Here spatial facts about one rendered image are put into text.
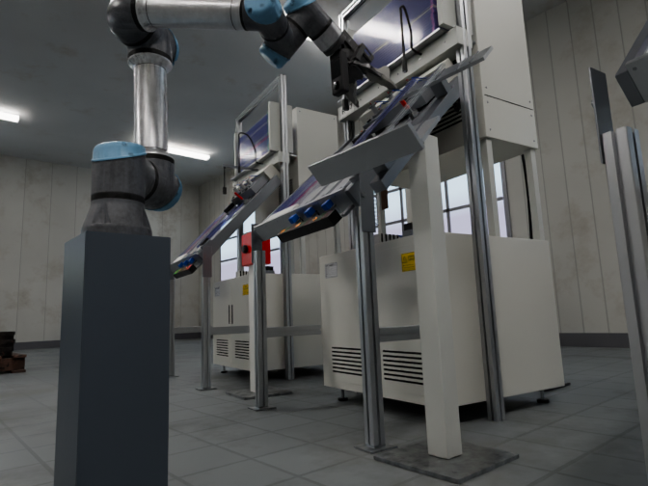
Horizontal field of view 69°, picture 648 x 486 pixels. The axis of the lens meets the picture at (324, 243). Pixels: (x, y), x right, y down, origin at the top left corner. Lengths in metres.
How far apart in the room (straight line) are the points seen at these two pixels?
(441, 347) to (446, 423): 0.18
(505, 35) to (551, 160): 2.92
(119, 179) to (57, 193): 8.50
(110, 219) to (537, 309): 1.50
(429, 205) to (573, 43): 4.19
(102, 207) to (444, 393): 0.90
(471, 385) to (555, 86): 3.96
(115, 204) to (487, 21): 1.60
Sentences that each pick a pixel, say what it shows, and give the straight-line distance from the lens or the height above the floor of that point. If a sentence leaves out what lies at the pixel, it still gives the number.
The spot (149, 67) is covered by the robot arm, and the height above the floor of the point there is 1.03.
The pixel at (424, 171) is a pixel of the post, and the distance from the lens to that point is 1.27.
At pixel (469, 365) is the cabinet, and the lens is 1.66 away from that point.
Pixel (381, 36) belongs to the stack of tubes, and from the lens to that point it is 2.23.
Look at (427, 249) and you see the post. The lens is 1.23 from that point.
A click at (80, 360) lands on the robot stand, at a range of 1.06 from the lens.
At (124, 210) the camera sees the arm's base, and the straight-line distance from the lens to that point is 1.14.
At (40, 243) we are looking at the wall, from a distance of 9.43.
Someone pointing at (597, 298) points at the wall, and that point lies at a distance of 4.76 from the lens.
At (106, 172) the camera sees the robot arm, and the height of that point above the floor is 0.69.
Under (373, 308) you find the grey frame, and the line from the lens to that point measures 1.34.
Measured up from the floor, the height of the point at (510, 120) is 1.09.
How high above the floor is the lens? 0.36
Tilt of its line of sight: 9 degrees up
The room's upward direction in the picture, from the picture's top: 2 degrees counter-clockwise
